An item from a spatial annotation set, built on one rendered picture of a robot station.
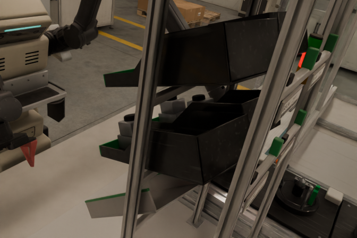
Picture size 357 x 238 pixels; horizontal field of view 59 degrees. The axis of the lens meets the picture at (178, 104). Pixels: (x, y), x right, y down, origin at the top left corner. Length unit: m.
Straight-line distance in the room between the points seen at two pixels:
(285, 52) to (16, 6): 0.90
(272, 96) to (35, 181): 0.89
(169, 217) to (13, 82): 0.68
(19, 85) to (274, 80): 0.98
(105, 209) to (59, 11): 4.36
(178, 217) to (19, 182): 0.51
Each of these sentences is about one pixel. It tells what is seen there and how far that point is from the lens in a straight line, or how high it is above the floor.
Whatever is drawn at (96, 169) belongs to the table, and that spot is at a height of 0.86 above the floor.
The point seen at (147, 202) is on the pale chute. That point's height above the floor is 1.19.
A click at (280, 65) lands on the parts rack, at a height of 1.51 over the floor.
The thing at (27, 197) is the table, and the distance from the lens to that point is 1.07.
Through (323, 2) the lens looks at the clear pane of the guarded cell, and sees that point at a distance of 2.22.
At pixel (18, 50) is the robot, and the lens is 1.18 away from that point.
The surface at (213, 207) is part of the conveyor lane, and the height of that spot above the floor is 0.92.
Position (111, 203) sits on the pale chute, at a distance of 0.70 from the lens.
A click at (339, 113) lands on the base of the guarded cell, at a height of 0.86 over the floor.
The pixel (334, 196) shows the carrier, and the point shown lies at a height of 0.99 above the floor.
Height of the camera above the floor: 1.61
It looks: 28 degrees down
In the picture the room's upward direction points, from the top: 11 degrees clockwise
